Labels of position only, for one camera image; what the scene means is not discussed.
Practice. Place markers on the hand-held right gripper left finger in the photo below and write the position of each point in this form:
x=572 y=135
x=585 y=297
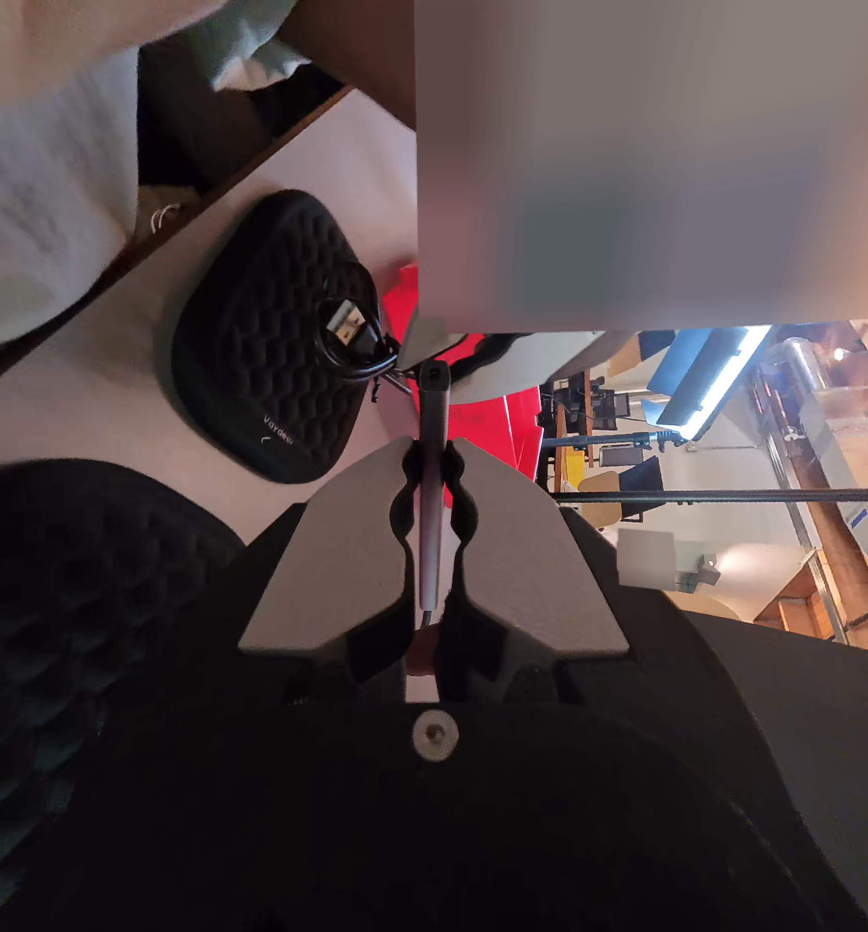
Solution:
x=332 y=568

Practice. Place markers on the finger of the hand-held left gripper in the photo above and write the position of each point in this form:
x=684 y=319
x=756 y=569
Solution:
x=550 y=357
x=425 y=341

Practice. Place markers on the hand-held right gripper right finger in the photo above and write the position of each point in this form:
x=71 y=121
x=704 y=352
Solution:
x=536 y=575

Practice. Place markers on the grey usb adapter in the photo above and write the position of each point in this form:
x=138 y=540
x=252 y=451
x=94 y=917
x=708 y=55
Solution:
x=432 y=510

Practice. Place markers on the red plastic object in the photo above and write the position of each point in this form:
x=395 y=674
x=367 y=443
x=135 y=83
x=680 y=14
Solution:
x=503 y=429

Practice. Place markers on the black light stand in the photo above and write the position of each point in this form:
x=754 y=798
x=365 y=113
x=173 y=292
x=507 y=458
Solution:
x=601 y=440

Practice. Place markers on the tan chair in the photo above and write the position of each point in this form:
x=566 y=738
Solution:
x=600 y=495

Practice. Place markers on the dark chair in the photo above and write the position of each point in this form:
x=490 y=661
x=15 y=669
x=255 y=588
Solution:
x=641 y=480

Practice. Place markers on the studio light panel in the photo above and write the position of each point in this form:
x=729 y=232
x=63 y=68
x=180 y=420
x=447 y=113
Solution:
x=703 y=378

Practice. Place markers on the black open case base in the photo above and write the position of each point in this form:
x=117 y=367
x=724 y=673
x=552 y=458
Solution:
x=259 y=349

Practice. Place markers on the black boom pole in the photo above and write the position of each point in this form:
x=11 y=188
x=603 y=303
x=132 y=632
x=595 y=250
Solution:
x=696 y=496

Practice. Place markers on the person's pale sweater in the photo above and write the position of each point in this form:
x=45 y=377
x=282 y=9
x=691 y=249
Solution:
x=33 y=182

